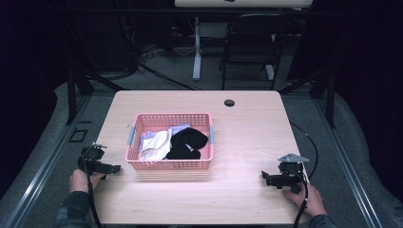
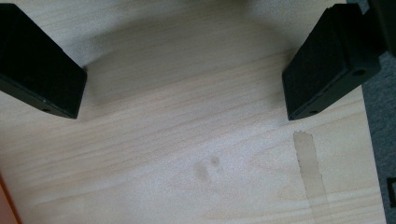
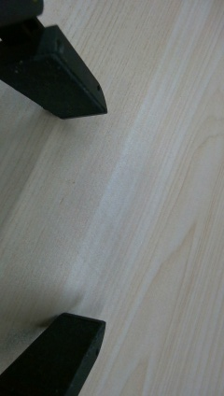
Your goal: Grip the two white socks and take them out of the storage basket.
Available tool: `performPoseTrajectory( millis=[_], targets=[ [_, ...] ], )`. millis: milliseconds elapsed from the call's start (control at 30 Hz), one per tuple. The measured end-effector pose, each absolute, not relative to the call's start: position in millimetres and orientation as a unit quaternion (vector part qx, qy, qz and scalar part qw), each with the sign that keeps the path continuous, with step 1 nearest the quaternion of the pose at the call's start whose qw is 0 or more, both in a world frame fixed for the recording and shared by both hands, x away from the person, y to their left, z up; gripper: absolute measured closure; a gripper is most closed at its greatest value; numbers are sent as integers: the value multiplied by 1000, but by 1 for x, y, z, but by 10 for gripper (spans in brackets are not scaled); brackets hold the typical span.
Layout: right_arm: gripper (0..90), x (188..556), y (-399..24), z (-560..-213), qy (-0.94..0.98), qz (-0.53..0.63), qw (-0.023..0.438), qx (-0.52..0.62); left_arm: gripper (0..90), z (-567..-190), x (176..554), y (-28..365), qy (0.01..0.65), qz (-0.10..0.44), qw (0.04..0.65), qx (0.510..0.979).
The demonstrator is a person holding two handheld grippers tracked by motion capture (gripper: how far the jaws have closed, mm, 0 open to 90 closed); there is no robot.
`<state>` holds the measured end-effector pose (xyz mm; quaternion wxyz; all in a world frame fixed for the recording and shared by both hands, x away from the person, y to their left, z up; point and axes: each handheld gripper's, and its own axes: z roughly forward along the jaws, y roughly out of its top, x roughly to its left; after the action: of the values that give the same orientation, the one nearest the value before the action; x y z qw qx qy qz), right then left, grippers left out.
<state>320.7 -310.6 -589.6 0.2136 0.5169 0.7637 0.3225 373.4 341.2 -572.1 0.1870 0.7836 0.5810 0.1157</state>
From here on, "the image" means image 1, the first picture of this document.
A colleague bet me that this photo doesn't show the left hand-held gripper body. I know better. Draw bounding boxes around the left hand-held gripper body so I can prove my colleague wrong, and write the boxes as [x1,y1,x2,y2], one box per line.
[77,142,109,177]

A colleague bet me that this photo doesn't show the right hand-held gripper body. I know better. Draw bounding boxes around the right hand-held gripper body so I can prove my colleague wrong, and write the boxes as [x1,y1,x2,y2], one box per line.
[277,153,311,195]

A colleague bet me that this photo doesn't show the person's left hand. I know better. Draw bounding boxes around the person's left hand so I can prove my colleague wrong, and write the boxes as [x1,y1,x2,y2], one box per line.
[68,168,106,194]

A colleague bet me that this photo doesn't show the person's right hand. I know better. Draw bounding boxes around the person's right hand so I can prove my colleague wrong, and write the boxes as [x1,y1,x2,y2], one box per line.
[280,182,328,219]

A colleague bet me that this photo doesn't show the white cloth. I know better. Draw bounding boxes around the white cloth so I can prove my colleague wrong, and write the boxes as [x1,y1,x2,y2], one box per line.
[139,128,174,162]

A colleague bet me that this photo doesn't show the pink plastic basket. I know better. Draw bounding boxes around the pink plastic basket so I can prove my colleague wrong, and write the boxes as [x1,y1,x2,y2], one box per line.
[125,112,215,171]

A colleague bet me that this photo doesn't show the black metal stand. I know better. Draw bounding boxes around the black metal stand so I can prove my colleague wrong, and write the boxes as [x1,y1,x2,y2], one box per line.
[63,12,131,126]
[278,67,337,129]

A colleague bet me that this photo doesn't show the lavender cloth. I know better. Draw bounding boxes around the lavender cloth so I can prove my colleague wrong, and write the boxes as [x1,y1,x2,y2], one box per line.
[138,123,192,153]

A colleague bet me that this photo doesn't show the black cloth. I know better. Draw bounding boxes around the black cloth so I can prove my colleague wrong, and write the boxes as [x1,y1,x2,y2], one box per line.
[164,126,209,161]

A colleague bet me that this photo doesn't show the black chair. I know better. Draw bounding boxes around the black chair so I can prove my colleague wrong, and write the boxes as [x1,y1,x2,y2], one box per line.
[219,12,295,91]

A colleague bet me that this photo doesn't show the white desk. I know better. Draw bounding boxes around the white desk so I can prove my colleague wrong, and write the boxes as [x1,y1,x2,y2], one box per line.
[174,0,314,82]

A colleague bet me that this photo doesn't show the black rectangular floor frame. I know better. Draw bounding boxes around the black rectangular floor frame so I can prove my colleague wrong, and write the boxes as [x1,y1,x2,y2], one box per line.
[68,127,89,143]

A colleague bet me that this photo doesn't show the thin black cable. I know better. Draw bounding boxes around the thin black cable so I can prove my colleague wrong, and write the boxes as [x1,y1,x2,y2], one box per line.
[289,121,319,181]

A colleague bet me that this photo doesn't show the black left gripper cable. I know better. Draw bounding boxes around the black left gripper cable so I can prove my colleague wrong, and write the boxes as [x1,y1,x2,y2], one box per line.
[81,148,105,228]

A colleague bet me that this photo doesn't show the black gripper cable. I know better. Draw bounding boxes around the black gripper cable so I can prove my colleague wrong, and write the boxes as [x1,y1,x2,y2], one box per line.
[81,148,105,228]
[284,167,310,228]

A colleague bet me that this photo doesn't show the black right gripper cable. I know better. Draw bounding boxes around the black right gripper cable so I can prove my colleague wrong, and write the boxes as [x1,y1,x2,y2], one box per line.
[284,167,310,228]

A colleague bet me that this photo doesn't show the aluminium floor rail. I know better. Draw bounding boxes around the aluminium floor rail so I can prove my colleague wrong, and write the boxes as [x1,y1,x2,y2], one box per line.
[312,94,386,228]
[0,94,93,228]

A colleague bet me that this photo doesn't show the black floor cables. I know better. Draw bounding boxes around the black floor cables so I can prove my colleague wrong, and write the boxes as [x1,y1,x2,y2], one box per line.
[132,41,205,92]

